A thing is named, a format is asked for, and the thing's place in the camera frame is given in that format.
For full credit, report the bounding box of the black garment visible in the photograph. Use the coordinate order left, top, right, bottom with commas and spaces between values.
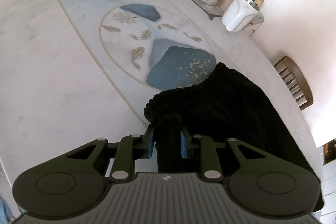
144, 63, 324, 217

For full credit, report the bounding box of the wooden dining chair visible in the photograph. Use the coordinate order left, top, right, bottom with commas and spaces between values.
274, 56, 314, 110

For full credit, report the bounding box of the green ceramic cup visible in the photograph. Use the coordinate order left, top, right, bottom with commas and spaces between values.
246, 12, 264, 36

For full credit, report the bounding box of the white electric kettle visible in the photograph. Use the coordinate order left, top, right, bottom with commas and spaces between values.
222, 0, 260, 32

